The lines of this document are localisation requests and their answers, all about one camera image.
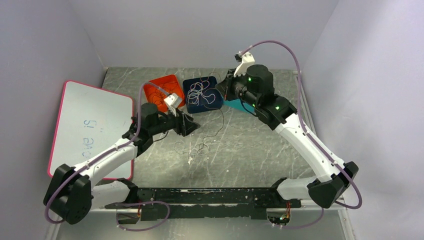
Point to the orange plastic bin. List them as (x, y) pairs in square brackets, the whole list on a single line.
[(168, 83)]

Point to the pink framed whiteboard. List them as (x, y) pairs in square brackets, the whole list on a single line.
[(89, 120)]

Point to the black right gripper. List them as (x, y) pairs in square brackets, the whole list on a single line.
[(225, 87)]

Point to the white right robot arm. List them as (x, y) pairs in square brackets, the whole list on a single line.
[(332, 175)]

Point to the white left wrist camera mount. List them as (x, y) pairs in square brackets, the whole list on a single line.
[(172, 102)]

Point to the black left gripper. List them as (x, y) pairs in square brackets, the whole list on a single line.
[(184, 124)]

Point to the dark blue plastic bin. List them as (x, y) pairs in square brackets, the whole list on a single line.
[(200, 94)]

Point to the teal plastic bin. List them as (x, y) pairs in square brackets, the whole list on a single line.
[(235, 104)]

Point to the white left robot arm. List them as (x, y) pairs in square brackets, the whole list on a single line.
[(74, 190)]

